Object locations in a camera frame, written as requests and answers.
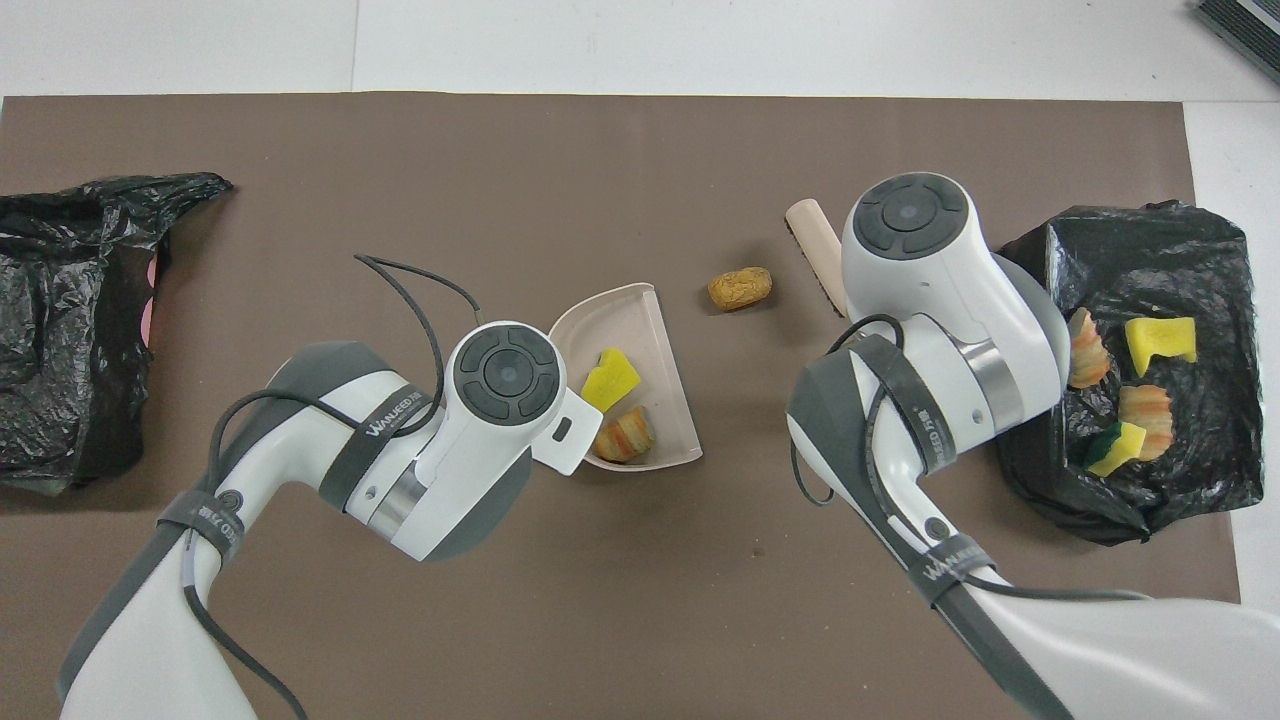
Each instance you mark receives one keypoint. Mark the beige plastic dustpan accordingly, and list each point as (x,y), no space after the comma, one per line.
(650,330)

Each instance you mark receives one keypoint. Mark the yellow sponge wedge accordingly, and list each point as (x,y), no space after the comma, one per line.
(610,380)

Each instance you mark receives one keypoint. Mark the small striped bread piece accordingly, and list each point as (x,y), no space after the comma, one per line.
(625,435)

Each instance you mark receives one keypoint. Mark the brown fried nugget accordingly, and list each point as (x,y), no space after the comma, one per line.
(740,288)

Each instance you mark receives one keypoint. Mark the pale flaky bread piece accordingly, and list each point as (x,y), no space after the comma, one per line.
(1088,352)

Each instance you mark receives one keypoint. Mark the green and yellow sponge piece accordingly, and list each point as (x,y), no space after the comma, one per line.
(1120,448)

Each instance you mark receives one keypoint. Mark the orange striped croissant piece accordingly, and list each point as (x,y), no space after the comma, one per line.
(1148,415)

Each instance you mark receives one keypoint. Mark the L-shaped yellow sponge piece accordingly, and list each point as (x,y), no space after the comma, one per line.
(1160,340)

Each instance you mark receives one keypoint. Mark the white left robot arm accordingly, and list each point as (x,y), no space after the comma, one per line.
(480,440)

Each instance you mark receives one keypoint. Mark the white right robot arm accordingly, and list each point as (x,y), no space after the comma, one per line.
(940,290)

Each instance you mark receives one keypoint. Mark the right black trash bag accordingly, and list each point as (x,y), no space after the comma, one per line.
(1200,480)

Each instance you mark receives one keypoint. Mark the black trash bag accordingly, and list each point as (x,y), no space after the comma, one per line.
(1200,480)
(60,350)

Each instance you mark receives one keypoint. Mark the left black trash bag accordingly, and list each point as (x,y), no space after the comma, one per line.
(60,350)

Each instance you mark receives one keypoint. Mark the brown table mat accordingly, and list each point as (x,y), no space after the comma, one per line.
(600,620)

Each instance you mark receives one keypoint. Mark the grey ribbed device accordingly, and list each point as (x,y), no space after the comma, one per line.
(1250,22)

